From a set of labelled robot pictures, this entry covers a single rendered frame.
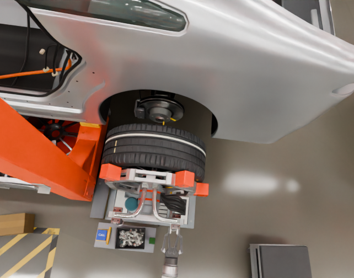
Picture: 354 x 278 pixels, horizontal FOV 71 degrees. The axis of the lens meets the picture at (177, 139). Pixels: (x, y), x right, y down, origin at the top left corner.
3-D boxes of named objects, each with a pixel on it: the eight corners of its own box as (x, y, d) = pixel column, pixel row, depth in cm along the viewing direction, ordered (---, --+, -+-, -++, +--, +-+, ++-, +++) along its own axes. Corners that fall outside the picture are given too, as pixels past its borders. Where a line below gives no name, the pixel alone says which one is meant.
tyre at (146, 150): (203, 123, 133) (88, 121, 145) (200, 166, 124) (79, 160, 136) (208, 159, 193) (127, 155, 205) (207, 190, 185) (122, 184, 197)
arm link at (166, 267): (177, 274, 148) (177, 263, 150) (178, 277, 139) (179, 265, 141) (161, 273, 147) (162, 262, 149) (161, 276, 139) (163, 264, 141)
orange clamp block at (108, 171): (122, 167, 139) (108, 162, 133) (119, 181, 137) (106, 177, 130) (114, 168, 144) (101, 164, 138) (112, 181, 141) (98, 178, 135)
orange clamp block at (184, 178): (183, 174, 142) (194, 172, 135) (182, 188, 139) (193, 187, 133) (174, 171, 138) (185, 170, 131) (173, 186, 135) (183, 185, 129)
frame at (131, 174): (188, 191, 186) (201, 175, 135) (188, 200, 184) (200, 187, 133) (116, 183, 184) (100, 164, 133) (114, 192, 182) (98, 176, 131)
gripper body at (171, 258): (163, 263, 149) (165, 246, 152) (177, 264, 149) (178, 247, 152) (163, 264, 142) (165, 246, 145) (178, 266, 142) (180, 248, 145)
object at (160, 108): (190, 116, 184) (170, 94, 158) (189, 126, 181) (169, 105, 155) (153, 121, 198) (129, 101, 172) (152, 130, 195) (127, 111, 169)
